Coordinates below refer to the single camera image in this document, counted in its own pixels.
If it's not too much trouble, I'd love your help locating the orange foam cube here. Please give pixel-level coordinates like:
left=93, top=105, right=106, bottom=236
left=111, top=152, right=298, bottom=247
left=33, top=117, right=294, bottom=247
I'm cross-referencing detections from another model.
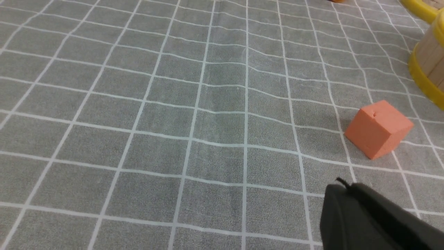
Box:
left=344, top=100, right=414, bottom=160

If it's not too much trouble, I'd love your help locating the bamboo steamer tray yellow rim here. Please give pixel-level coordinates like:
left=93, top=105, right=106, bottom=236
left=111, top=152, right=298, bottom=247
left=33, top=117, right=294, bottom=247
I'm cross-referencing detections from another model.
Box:
left=408, top=10, right=444, bottom=109

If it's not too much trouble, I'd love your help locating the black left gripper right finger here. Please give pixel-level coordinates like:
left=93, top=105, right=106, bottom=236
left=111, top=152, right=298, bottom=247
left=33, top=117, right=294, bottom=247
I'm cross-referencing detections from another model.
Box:
left=350, top=183, right=444, bottom=250

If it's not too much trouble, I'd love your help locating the grey checked tablecloth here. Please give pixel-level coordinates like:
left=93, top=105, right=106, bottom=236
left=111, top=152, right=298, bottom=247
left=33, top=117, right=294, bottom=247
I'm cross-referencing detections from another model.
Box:
left=0, top=0, right=443, bottom=250

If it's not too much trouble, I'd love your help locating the woven bamboo steamer lid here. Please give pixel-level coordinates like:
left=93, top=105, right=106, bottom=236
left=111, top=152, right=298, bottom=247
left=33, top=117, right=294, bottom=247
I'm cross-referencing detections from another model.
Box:
left=400, top=0, right=444, bottom=24

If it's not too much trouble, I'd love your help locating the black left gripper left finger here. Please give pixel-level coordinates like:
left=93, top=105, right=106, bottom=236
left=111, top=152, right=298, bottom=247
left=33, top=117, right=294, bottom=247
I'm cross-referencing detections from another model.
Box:
left=320, top=177, right=399, bottom=250

